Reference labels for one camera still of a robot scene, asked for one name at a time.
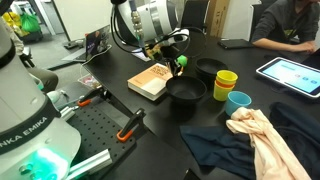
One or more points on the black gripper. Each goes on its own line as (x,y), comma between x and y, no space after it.
(170,51)

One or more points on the green ball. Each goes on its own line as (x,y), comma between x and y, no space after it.
(182,60)

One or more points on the black bowl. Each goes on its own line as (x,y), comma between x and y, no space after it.
(186,88)
(210,63)
(206,77)

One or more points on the orange hardcover book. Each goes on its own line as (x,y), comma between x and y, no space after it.
(150,81)

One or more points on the orange plastic cup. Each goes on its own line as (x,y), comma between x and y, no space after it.
(224,85)

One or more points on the yellow-green plastic cup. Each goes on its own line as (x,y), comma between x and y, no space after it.
(220,94)
(227,76)

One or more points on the black office chair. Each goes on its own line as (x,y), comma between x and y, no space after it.
(198,13)

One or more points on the black tablet case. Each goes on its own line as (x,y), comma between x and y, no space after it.
(236,43)

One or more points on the cardboard box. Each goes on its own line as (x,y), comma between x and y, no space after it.
(220,16)

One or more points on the blue plastic cup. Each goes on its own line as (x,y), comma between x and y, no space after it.
(236,101)

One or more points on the laptop with stickers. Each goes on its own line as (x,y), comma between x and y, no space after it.
(96,41)

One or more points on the pink printed packet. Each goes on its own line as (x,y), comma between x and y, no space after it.
(89,81)

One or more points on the dark blue cloth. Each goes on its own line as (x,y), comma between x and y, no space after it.
(216,146)

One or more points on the black perforated breadboard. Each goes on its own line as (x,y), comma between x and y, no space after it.
(96,133)

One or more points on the pink cloth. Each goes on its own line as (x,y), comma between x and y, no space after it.
(266,140)

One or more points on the white tablet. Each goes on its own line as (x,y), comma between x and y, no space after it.
(291,76)

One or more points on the person in dark shirt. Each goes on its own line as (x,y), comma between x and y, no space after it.
(283,20)

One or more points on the aluminium extrusion bar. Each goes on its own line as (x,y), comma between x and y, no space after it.
(90,161)

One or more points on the person in khaki trousers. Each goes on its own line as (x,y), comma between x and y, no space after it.
(45,80)

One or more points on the green plastic bag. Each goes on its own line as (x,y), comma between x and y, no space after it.
(30,22)

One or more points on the yellow plastic bag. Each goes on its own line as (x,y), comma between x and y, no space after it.
(11,21)

